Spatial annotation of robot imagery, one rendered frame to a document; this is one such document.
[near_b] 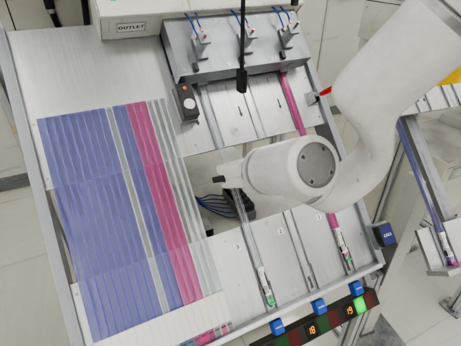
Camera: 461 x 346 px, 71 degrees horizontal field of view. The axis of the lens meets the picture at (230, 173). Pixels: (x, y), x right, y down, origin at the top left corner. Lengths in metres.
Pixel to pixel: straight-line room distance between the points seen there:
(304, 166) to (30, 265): 1.79
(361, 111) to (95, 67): 0.56
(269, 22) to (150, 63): 0.30
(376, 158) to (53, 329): 1.55
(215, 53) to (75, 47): 0.30
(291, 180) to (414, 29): 0.21
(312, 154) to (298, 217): 0.37
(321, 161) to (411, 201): 0.70
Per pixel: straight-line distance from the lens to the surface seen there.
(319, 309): 0.81
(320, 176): 0.45
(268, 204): 1.16
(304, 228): 0.80
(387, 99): 0.40
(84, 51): 0.80
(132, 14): 0.75
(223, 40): 0.79
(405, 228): 1.18
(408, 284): 1.91
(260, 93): 0.83
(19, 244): 2.21
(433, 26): 0.39
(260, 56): 0.80
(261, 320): 0.73
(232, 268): 0.72
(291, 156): 0.43
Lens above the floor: 1.36
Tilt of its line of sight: 34 degrees down
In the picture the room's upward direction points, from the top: straight up
